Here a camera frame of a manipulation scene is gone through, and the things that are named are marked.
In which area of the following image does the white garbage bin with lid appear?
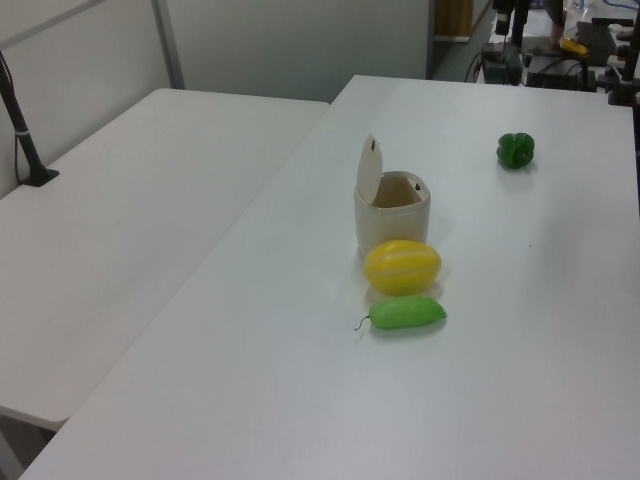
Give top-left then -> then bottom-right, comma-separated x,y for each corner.
353,133 -> 432,259

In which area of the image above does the yellow striped toy melon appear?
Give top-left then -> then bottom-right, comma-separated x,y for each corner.
363,239 -> 443,296

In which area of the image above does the light green toy cucumber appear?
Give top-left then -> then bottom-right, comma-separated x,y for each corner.
353,295 -> 449,333

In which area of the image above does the white side table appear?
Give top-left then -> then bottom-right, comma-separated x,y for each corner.
0,88 -> 331,431

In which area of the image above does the dark green toy bell pepper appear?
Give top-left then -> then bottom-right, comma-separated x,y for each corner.
496,132 -> 537,170

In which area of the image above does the dark green equipment box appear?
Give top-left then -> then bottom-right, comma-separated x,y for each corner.
480,43 -> 522,85

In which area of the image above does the brown wooden panel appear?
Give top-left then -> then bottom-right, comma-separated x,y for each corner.
433,0 -> 474,40

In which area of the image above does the black pole with base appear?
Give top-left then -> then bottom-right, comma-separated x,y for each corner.
0,49 -> 60,188

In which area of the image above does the black background equipment stand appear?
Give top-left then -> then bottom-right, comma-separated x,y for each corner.
492,0 -> 530,36

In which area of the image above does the black equipment box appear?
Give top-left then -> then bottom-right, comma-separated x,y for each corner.
523,49 -> 599,92

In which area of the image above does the black clamp stand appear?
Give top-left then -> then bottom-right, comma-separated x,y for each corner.
606,43 -> 640,107

